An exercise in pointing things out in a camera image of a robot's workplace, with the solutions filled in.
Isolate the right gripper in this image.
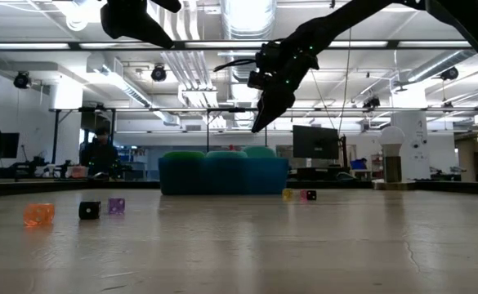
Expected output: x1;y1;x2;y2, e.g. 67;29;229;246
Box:
250;38;321;134

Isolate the green foam die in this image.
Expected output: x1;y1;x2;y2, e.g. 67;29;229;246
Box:
163;150;206;161

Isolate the blue plastic bin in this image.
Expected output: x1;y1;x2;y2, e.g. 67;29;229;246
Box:
158;157;290;196

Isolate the white light bulb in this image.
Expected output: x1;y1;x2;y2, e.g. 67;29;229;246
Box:
377;126;406;158

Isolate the person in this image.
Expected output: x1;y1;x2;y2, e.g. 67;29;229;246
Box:
78;127;121;180

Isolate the pink plastic container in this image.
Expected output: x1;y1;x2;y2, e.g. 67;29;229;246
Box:
66;165;89;180

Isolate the small purple die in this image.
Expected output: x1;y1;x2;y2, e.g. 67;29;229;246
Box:
107;198;126;216

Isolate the small orange die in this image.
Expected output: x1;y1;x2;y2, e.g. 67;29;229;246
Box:
23;203;56;227

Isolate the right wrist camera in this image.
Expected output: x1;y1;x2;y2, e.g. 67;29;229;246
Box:
246;70;273;91

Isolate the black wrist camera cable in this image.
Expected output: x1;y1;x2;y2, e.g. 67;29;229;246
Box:
212;57;260;74

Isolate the thin hanging cable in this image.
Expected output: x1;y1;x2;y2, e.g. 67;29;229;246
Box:
338;28;351;136

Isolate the silver ventilation duct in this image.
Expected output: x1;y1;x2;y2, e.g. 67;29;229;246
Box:
221;0;279;85
393;50;478;89

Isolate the black aluminium frame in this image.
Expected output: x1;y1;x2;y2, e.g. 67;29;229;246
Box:
0;39;478;196

